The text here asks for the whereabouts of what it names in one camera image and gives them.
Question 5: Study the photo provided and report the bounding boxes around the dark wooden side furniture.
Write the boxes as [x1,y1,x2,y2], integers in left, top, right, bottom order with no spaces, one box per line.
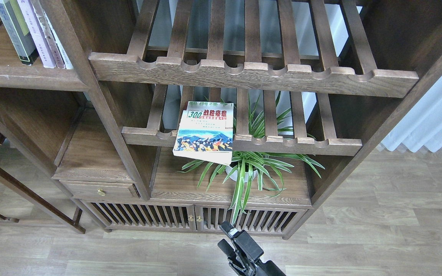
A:
[0,134,81,237]

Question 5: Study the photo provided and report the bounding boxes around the white plant pot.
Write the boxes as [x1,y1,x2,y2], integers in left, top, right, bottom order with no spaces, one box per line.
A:
[225,164,259,183]

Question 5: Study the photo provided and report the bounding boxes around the dark wooden bookshelf unit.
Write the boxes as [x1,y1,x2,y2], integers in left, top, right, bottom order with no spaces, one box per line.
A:
[0,0,442,239]

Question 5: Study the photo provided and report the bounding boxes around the yellow grey thick book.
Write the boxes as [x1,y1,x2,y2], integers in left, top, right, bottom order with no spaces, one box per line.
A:
[0,0,38,65]

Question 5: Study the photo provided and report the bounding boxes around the white standing book on shelf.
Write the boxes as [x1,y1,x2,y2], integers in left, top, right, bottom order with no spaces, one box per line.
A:
[31,0,74,69]

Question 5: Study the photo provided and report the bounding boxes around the pale lilac white book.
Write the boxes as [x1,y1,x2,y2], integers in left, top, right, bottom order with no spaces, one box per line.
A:
[17,0,56,68]

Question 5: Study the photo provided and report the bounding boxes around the green blue illustrated book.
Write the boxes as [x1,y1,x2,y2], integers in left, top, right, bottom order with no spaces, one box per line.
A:
[173,101,234,166]

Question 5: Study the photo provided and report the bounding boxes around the white curtain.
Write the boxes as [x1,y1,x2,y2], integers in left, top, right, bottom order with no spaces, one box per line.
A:
[381,77,442,152]

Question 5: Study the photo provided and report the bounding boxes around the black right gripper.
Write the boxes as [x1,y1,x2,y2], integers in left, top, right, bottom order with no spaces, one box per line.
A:
[217,221,285,276]

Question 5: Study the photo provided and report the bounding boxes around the green spider plant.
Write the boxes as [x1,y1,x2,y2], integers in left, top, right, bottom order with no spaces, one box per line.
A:
[177,96,325,226]

